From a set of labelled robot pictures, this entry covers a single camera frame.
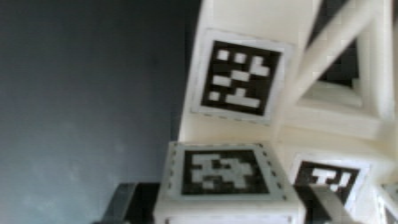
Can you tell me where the white tagged cube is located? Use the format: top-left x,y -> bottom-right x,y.
153,143 -> 306,224

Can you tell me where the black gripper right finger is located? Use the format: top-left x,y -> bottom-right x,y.
304,184 -> 362,224

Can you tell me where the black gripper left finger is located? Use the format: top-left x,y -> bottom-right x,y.
92,182 -> 160,224

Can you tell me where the white chair back part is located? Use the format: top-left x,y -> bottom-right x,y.
178,0 -> 398,224

